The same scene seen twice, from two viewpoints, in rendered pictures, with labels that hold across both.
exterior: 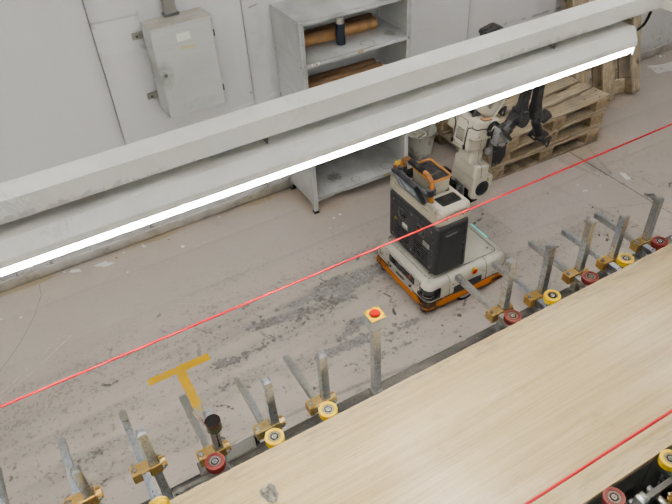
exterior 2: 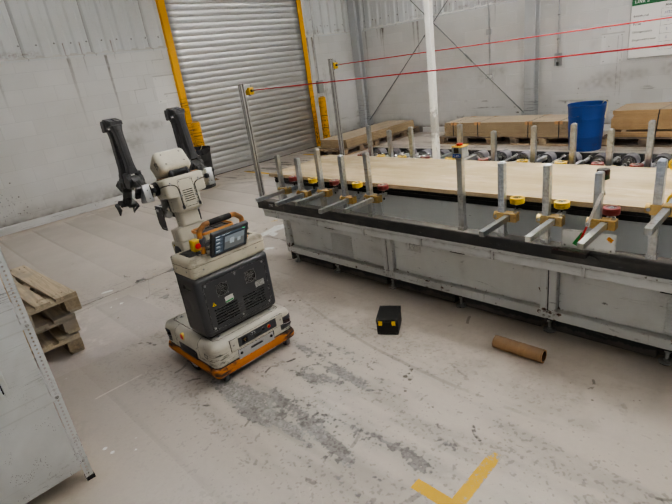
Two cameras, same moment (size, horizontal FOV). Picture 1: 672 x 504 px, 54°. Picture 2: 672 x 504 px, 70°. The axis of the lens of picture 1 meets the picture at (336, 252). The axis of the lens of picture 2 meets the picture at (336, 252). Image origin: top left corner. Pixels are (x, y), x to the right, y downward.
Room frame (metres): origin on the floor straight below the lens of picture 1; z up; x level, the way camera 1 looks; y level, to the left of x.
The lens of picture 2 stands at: (3.38, 2.33, 1.75)
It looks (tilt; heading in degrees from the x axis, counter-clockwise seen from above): 21 degrees down; 255
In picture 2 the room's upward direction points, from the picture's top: 8 degrees counter-clockwise
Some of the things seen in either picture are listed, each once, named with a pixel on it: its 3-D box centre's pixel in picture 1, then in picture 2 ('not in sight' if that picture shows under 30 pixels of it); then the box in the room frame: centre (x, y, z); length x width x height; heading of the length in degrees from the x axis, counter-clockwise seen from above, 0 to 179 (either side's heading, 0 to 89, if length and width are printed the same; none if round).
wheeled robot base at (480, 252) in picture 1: (439, 257); (228, 328); (3.39, -0.72, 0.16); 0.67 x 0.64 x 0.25; 117
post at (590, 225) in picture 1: (582, 256); (320, 179); (2.45, -1.24, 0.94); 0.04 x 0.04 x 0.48; 27
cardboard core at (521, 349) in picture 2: not in sight; (518, 348); (1.79, 0.27, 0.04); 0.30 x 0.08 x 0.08; 117
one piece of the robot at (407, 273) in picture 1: (402, 268); (257, 331); (3.22, -0.43, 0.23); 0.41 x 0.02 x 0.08; 27
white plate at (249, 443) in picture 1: (227, 454); (587, 241); (1.57, 0.52, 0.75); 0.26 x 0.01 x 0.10; 117
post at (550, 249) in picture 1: (543, 281); (344, 186); (2.33, -1.02, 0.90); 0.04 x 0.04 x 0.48; 27
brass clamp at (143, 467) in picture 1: (149, 467); (663, 209); (1.41, 0.77, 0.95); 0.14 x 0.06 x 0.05; 117
